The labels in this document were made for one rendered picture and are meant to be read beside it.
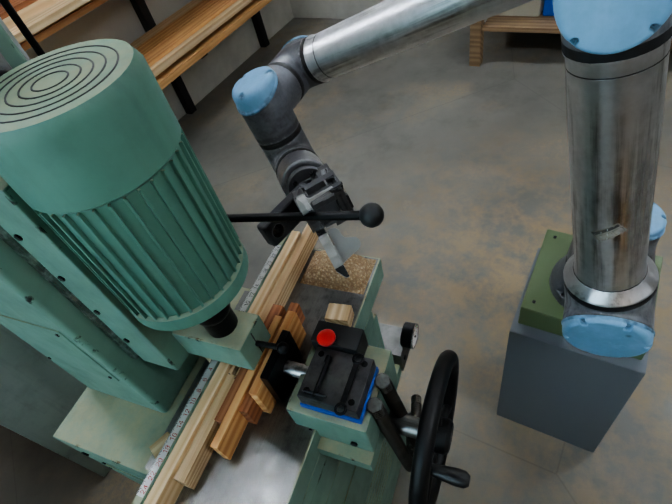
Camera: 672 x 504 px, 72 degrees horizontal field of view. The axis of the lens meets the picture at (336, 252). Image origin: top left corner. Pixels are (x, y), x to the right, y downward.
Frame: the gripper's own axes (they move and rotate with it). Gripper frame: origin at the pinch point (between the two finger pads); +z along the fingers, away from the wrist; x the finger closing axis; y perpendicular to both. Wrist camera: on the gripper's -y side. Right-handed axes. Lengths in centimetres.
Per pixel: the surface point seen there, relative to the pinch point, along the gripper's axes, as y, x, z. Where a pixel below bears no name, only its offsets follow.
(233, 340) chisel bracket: -20.0, 5.8, 1.7
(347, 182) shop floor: 21, 96, -160
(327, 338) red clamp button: -6.5, 9.7, 7.3
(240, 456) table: -28.4, 19.5, 11.8
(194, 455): -33.6, 14.6, 11.0
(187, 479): -35.5, 15.3, 13.7
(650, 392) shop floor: 68, 125, -5
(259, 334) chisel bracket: -16.8, 9.1, -0.1
